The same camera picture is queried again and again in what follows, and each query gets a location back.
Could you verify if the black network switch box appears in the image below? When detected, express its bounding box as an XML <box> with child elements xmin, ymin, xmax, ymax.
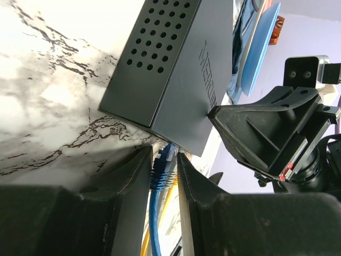
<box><xmin>99</xmin><ymin>0</ymin><xmax>234</xmax><ymax>156</ymax></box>

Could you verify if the blue ethernet cable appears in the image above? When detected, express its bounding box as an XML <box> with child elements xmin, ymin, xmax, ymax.
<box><xmin>148</xmin><ymin>142</ymin><xmax>176</xmax><ymax>256</ymax></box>

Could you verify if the brown lacquer cup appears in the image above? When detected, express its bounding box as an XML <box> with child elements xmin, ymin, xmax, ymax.
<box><xmin>269</xmin><ymin>16</ymin><xmax>285</xmax><ymax>45</ymax></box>

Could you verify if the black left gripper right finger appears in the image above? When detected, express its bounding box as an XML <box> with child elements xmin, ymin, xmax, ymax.
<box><xmin>177</xmin><ymin>153</ymin><xmax>340</xmax><ymax>255</ymax></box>

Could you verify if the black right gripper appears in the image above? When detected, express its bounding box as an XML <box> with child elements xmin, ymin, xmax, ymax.
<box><xmin>208</xmin><ymin>57</ymin><xmax>340</xmax><ymax>194</ymax></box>

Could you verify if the light blue plate on placemat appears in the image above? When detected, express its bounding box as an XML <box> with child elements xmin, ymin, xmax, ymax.
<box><xmin>237</xmin><ymin>1</ymin><xmax>281</xmax><ymax>96</ymax></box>

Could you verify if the blue cloth placemat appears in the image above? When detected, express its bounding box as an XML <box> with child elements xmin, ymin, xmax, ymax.
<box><xmin>226</xmin><ymin>1</ymin><xmax>264</xmax><ymax>105</ymax></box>

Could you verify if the yellow ethernet cable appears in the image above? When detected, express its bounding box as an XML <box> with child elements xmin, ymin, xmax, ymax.
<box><xmin>140</xmin><ymin>178</ymin><xmax>178</xmax><ymax>256</ymax></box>

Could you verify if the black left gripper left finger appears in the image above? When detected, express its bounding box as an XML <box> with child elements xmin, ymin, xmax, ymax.
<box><xmin>1</xmin><ymin>146</ymin><xmax>153</xmax><ymax>255</ymax></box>

